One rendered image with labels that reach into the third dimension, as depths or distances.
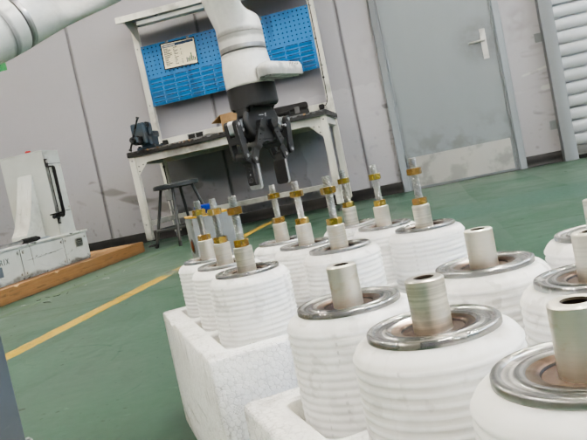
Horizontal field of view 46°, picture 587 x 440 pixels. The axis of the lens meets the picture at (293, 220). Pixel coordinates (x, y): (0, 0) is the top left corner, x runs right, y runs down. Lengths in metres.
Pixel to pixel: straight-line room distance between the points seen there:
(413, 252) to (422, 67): 5.02
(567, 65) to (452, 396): 5.56
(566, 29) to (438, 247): 5.14
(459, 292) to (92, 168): 6.08
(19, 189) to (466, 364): 4.26
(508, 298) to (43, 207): 4.11
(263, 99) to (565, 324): 0.79
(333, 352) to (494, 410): 0.20
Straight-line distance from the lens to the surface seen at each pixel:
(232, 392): 0.74
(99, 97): 6.48
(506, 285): 0.51
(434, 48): 5.85
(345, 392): 0.47
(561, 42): 5.89
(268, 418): 0.52
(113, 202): 6.45
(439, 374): 0.35
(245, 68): 1.03
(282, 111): 5.33
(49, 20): 1.22
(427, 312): 0.38
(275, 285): 0.76
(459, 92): 5.82
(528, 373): 0.30
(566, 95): 5.81
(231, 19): 1.04
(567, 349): 0.29
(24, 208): 4.47
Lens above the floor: 0.35
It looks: 4 degrees down
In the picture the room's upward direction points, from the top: 12 degrees counter-clockwise
